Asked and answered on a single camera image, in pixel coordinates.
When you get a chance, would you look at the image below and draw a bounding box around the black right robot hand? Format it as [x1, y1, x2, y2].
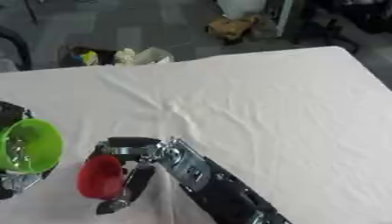
[86, 136, 171, 216]

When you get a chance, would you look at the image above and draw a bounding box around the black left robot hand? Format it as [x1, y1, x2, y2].
[0, 101, 36, 130]

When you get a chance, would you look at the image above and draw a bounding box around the green plastic cup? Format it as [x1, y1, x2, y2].
[0, 117, 65, 175]

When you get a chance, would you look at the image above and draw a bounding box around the red plastic cup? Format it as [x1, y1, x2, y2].
[74, 154, 128, 201]

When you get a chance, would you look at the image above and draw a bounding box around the black chair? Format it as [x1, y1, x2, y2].
[0, 26, 34, 72]

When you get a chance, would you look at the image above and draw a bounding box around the black bin with trash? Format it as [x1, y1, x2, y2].
[56, 44, 177, 68]

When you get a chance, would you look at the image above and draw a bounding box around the tan cardboard box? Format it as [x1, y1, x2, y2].
[205, 15, 263, 42]

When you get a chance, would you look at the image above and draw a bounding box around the white bag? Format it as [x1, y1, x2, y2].
[215, 0, 270, 20]

